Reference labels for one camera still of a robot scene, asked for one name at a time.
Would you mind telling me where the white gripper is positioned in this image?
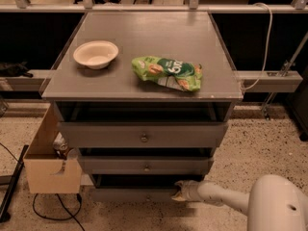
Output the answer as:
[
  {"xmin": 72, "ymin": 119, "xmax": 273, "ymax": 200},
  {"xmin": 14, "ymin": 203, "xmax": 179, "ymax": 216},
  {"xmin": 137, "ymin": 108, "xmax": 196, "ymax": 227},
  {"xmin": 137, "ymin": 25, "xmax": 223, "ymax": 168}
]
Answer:
[{"xmin": 171, "ymin": 180, "xmax": 203, "ymax": 201}]

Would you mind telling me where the grey bottom drawer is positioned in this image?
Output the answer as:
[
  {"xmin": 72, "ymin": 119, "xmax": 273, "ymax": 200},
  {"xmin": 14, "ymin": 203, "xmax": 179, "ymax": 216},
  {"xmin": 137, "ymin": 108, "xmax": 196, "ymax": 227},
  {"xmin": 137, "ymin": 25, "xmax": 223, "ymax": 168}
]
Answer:
[{"xmin": 90, "ymin": 174, "xmax": 204, "ymax": 202}]

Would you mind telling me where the grey drawer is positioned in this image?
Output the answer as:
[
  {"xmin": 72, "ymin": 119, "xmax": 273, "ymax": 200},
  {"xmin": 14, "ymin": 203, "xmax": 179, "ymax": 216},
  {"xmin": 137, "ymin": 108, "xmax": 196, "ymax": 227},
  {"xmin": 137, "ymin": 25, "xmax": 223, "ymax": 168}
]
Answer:
[
  {"xmin": 58, "ymin": 122, "xmax": 228, "ymax": 148},
  {"xmin": 90, "ymin": 174, "xmax": 204, "ymax": 202},
  {"xmin": 78, "ymin": 156, "xmax": 214, "ymax": 175}
]

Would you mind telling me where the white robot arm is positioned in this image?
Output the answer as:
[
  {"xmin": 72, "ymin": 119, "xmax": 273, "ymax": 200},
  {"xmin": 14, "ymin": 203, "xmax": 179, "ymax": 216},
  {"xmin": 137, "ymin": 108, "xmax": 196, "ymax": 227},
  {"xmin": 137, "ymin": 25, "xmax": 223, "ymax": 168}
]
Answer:
[{"xmin": 171, "ymin": 174, "xmax": 308, "ymax": 231}]

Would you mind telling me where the grey middle drawer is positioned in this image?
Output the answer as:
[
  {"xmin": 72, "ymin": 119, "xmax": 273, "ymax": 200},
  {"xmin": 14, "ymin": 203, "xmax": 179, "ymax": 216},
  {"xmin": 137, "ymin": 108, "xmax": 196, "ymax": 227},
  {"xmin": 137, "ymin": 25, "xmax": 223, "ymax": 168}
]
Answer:
[{"xmin": 78, "ymin": 156, "xmax": 214, "ymax": 175}]

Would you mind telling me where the grey drawer cabinet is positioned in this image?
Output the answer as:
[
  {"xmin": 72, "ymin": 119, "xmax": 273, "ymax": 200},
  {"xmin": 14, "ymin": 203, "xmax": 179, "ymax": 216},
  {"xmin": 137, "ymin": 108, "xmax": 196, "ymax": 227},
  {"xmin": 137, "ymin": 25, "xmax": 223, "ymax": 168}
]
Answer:
[{"xmin": 41, "ymin": 11, "xmax": 244, "ymax": 191}]

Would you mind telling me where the grey top drawer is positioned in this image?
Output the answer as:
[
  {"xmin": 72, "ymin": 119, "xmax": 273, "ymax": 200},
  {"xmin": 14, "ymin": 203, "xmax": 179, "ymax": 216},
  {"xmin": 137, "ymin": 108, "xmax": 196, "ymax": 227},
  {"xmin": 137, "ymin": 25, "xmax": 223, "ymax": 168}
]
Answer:
[{"xmin": 58, "ymin": 122, "xmax": 228, "ymax": 148}]

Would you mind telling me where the green chip bag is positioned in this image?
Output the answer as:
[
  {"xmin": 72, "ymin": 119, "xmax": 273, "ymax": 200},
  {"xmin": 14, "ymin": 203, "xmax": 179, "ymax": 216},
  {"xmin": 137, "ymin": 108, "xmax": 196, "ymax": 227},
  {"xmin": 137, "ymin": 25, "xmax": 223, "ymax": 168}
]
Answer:
[{"xmin": 132, "ymin": 56, "xmax": 202, "ymax": 92}]

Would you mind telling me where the can inside wooden box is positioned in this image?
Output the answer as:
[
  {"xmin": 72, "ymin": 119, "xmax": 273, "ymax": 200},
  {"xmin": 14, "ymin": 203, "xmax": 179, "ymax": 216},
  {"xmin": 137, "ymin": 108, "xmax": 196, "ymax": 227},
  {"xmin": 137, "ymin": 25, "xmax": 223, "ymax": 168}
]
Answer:
[{"xmin": 53, "ymin": 133, "xmax": 69, "ymax": 159}]

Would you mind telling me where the light wooden box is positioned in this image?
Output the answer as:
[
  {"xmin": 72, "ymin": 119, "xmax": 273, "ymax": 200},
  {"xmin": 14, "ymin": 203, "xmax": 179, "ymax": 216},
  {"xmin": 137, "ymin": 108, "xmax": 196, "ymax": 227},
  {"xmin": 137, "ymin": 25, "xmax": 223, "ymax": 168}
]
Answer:
[{"xmin": 23, "ymin": 106, "xmax": 82, "ymax": 193}]

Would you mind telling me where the white paper bowl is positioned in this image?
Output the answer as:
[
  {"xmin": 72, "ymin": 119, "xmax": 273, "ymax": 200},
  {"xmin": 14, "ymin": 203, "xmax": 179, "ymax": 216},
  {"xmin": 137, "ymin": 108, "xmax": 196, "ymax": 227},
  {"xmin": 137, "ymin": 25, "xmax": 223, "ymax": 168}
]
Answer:
[{"xmin": 73, "ymin": 40, "xmax": 119, "ymax": 69}]

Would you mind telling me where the black metal bar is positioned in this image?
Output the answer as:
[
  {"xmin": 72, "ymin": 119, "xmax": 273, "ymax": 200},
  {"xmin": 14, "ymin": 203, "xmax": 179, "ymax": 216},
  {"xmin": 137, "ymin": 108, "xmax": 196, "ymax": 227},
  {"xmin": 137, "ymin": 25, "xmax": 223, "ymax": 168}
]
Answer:
[{"xmin": 0, "ymin": 145, "xmax": 28, "ymax": 223}]

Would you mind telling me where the black floor cable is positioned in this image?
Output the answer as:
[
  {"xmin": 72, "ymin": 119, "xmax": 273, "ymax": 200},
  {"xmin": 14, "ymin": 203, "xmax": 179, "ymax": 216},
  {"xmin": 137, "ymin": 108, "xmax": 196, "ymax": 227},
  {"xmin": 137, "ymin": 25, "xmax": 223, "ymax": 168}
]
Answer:
[{"xmin": 32, "ymin": 192, "xmax": 87, "ymax": 231}]

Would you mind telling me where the metal frame rail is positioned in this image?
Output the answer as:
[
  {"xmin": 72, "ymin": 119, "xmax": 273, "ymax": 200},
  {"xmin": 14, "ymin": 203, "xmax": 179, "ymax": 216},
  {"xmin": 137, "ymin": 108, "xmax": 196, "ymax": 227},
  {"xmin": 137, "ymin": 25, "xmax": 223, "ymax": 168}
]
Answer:
[{"xmin": 235, "ymin": 70, "xmax": 302, "ymax": 93}]

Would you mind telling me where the white hanging cable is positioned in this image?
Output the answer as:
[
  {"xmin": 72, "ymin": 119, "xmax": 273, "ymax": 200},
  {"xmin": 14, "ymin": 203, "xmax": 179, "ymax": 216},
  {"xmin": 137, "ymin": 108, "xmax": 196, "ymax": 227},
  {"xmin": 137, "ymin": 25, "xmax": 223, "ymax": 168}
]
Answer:
[{"xmin": 241, "ymin": 2, "xmax": 273, "ymax": 92}]

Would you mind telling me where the black object on rail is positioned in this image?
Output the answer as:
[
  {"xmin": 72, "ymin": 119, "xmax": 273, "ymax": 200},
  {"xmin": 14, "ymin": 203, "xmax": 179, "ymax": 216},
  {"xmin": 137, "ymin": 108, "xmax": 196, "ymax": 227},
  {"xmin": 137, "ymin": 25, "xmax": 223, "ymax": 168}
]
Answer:
[{"xmin": 0, "ymin": 62, "xmax": 33, "ymax": 78}]

